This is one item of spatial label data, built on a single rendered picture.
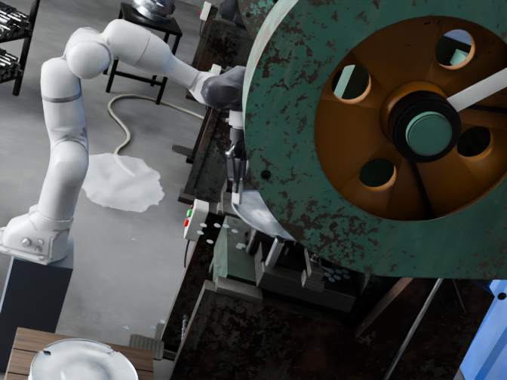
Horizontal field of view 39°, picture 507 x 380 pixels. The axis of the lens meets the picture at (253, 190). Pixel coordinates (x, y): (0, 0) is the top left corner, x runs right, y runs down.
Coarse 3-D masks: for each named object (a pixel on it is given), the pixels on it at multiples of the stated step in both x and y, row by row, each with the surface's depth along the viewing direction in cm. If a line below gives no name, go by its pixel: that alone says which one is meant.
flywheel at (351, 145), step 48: (384, 48) 161; (432, 48) 162; (480, 48) 162; (336, 96) 169; (384, 96) 166; (432, 96) 157; (480, 96) 162; (336, 144) 171; (384, 144) 172; (432, 144) 157; (384, 192) 177; (432, 192) 178; (480, 192) 178
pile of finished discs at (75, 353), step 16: (48, 352) 195; (64, 352) 196; (80, 352) 198; (96, 352) 201; (112, 352) 204; (32, 368) 187; (48, 368) 189; (64, 368) 190; (80, 368) 192; (96, 368) 194; (112, 368) 197; (128, 368) 200
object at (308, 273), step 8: (312, 256) 212; (312, 264) 210; (320, 264) 212; (304, 272) 209; (312, 272) 206; (320, 272) 207; (304, 280) 206; (312, 280) 206; (320, 280) 207; (312, 288) 206; (320, 288) 206
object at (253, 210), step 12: (252, 192) 233; (240, 204) 222; (252, 204) 225; (264, 204) 227; (240, 216) 214; (252, 216) 218; (264, 216) 219; (264, 228) 213; (276, 228) 216; (288, 240) 212
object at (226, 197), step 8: (224, 192) 226; (224, 200) 222; (224, 208) 216; (232, 208) 218; (232, 216) 216; (248, 232) 229; (256, 232) 221; (248, 240) 224; (256, 240) 222; (264, 240) 222; (272, 240) 222; (248, 248) 224; (256, 248) 224
